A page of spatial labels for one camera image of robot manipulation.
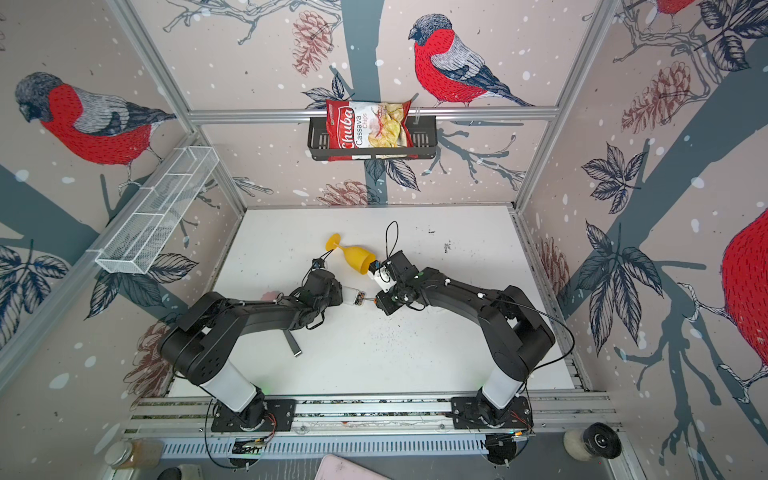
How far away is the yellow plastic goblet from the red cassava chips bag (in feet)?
1.06

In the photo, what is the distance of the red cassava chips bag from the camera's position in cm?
87

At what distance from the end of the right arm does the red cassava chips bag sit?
359 millimetres

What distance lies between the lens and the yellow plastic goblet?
0.98 metres

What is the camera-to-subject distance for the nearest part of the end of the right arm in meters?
0.66
